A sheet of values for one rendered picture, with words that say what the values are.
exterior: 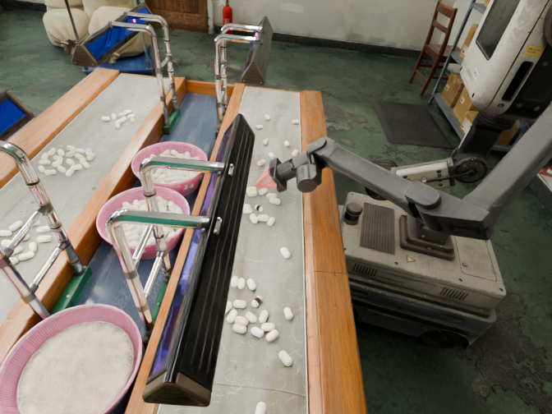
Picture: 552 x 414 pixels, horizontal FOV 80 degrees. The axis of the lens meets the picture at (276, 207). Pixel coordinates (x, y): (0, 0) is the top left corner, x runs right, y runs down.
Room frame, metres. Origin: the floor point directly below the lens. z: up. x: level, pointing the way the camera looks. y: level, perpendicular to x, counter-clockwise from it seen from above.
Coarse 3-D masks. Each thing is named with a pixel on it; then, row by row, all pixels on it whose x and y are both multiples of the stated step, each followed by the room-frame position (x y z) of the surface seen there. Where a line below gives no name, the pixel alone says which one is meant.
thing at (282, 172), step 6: (276, 162) 0.85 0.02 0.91; (288, 162) 0.82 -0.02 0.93; (276, 168) 0.82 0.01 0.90; (282, 168) 0.81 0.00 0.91; (288, 168) 0.80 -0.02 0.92; (276, 174) 0.79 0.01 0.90; (282, 174) 0.80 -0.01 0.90; (288, 174) 0.80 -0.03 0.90; (294, 174) 0.80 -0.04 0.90; (276, 180) 0.78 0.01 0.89; (282, 180) 0.80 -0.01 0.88; (282, 186) 0.78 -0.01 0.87
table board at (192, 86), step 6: (120, 72) 1.75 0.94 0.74; (168, 78) 1.76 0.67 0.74; (186, 84) 1.75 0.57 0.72; (192, 84) 1.75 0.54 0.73; (198, 84) 1.76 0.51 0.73; (204, 84) 1.76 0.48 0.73; (210, 84) 1.76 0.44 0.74; (192, 90) 1.75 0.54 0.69; (198, 90) 1.76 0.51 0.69; (204, 90) 1.76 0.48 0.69; (210, 90) 1.76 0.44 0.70; (228, 90) 1.76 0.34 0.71; (282, 90) 1.78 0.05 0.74; (288, 90) 1.79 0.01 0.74; (228, 96) 1.76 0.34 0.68
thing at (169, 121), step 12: (132, 12) 1.46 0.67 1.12; (108, 24) 1.30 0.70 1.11; (120, 24) 1.30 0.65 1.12; (132, 24) 1.31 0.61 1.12; (156, 36) 1.31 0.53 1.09; (168, 36) 1.46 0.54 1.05; (156, 48) 1.30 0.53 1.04; (168, 48) 1.45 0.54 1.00; (156, 60) 1.30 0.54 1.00; (168, 60) 1.43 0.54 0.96; (156, 72) 1.30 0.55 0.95; (168, 72) 1.45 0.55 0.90; (168, 120) 1.35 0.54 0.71; (168, 132) 1.29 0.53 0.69
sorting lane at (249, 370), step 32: (256, 96) 1.67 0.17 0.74; (288, 96) 1.72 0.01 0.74; (288, 128) 1.37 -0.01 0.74; (256, 160) 1.08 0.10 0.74; (288, 192) 0.91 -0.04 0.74; (256, 224) 0.73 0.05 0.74; (288, 224) 0.75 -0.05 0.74; (256, 256) 0.60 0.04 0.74; (256, 288) 0.50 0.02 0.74; (288, 288) 0.51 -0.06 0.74; (224, 320) 0.39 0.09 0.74; (256, 320) 0.40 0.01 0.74; (288, 320) 0.42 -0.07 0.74; (224, 352) 0.32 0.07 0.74; (256, 352) 0.33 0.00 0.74; (288, 352) 0.34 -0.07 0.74; (224, 384) 0.25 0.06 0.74; (256, 384) 0.26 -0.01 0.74; (288, 384) 0.27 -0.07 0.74
